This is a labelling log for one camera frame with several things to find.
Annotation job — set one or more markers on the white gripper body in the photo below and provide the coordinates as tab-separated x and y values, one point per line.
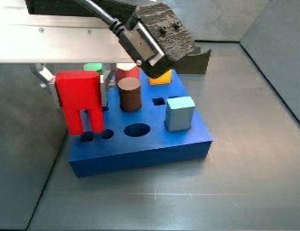
54	39

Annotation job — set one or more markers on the blue foam shape board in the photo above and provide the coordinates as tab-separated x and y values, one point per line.
135	140

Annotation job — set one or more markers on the green hexagon block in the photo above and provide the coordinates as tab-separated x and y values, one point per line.
94	67

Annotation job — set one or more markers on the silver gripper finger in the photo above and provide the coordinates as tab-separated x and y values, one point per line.
47	80
106	80

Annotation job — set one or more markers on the light blue square block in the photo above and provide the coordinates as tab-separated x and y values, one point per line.
179	112

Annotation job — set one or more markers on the black curved stand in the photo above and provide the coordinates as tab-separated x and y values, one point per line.
194	63

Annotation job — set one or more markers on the red two-legged block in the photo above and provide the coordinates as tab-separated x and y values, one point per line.
79	94

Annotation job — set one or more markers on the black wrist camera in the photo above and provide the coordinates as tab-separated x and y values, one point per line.
155	39

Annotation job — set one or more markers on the yellow arch block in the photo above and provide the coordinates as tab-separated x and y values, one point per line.
163	79

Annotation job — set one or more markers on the brown cylinder block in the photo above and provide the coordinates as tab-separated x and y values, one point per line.
130	100

